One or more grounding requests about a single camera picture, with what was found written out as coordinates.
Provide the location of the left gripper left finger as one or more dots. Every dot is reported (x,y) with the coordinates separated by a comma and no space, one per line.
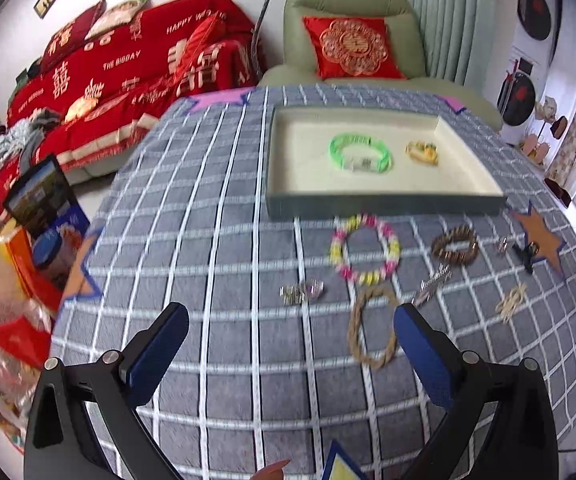
(150,352)

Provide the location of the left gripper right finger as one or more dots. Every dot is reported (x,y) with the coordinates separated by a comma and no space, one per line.
(436,361)

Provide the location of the black hair clip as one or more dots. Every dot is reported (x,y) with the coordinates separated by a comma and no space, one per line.
(527,255)

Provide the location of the green plastic bangle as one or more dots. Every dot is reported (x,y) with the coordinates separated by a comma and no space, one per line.
(358,152)

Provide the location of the cream jewelry tray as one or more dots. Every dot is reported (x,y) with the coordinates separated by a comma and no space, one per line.
(326,162)

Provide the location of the orange star sticker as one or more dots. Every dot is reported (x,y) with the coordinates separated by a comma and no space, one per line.
(80,284)
(539,240)

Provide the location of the beige star hair clip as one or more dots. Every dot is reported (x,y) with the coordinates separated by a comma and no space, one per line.
(507,307)

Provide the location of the silver hair clip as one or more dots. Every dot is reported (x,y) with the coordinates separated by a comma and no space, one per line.
(428,288)

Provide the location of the left orange star sticker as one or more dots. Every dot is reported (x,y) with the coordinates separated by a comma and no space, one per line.
(80,284)

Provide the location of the yellow star sticker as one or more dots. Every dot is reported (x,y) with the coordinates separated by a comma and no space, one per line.
(339,466)

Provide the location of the grey checked tablecloth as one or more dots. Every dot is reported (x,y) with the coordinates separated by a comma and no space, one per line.
(256,381)

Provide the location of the lower washing machine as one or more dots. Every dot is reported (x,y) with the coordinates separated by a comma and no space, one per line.
(521,88)

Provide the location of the washing machine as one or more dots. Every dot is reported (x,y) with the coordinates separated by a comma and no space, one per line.
(536,29)
(521,88)

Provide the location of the silver watch band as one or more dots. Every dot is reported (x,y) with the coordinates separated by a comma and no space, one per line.
(305,291)

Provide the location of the right pink star sticker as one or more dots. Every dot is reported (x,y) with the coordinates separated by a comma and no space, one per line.
(455,104)

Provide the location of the pink star sticker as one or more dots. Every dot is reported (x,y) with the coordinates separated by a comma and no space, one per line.
(455,104)
(237,96)

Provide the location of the blue photo box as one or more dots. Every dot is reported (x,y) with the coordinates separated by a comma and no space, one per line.
(43,203)

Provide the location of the upper washing machine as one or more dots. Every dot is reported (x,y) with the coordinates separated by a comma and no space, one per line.
(536,29)

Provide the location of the green curtain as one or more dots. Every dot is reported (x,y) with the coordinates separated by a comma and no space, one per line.
(458,39)

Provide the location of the left pink star sticker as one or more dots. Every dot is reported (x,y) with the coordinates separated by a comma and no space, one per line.
(237,96)

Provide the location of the red covered sofa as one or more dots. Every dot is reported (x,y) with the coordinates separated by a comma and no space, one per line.
(134,71)

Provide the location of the red embroidered cushion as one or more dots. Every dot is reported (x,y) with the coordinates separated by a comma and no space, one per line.
(350,47)

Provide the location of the green armchair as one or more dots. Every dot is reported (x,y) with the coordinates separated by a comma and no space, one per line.
(299,66)

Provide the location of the small framed picture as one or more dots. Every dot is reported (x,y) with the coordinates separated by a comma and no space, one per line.
(41,7)

